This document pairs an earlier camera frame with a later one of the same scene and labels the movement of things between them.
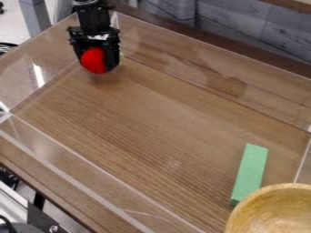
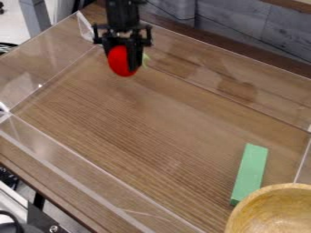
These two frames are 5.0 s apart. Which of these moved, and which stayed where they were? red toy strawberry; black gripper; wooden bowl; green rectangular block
Moved: black gripper; red toy strawberry
Stayed: green rectangular block; wooden bowl
